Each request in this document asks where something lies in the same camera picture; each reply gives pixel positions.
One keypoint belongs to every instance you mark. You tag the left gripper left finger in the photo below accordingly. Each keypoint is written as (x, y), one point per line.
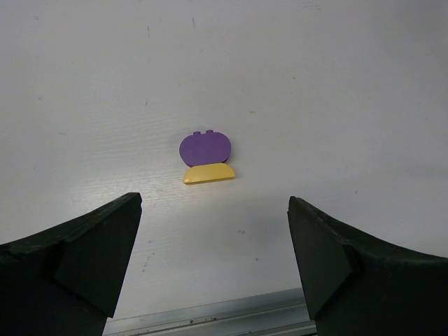
(67, 280)

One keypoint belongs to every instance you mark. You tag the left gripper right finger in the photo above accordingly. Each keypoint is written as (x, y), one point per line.
(357, 284)

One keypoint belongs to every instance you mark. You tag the aluminium rail frame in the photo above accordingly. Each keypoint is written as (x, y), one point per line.
(278, 313)

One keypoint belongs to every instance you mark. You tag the yellow curved lego piece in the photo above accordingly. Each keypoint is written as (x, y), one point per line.
(208, 173)

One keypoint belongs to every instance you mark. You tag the purple round lego piece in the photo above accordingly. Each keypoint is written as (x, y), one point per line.
(205, 148)

